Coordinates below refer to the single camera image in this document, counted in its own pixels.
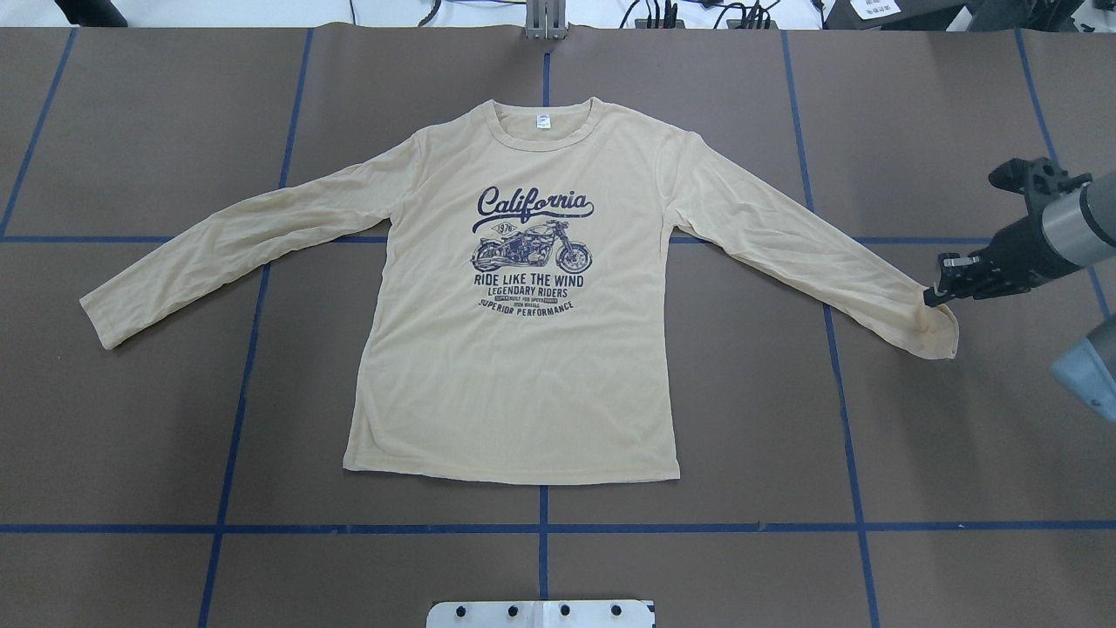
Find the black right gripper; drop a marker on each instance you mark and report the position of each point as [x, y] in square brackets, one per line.
[1017, 246]

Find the beige long-sleeve printed shirt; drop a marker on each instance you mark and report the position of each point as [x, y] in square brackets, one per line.
[518, 335]

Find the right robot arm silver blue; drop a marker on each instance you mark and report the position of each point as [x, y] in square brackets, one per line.
[1086, 368]

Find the white central mounting column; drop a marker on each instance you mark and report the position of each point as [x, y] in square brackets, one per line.
[543, 613]

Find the aluminium frame post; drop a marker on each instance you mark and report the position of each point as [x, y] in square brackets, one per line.
[546, 19]

